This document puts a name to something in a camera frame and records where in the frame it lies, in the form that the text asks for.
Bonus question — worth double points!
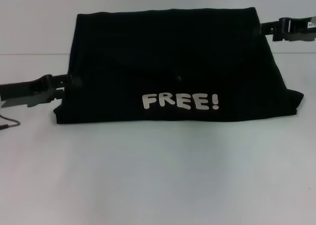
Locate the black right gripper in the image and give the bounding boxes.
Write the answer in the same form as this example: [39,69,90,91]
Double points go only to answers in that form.
[259,16,316,37]

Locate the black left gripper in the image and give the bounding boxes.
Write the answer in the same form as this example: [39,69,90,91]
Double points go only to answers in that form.
[0,74,82,102]

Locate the black shirt with FREE print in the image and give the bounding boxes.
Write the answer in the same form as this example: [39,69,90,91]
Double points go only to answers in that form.
[53,6,305,126]

